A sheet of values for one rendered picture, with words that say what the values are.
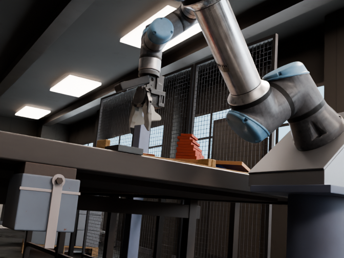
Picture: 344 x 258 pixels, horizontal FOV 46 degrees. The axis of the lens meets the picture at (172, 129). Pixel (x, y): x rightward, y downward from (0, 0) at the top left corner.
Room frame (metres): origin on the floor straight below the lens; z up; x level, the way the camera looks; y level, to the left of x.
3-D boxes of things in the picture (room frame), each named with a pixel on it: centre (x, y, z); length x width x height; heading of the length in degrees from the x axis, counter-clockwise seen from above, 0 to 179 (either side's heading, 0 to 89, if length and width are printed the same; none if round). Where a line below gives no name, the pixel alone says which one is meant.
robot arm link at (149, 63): (1.31, 0.10, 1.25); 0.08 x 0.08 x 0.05
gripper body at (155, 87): (1.31, 0.09, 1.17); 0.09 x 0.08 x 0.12; 125
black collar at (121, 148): (1.07, 0.12, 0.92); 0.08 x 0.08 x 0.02; 36
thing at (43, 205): (0.95, 0.28, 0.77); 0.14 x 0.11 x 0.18; 126
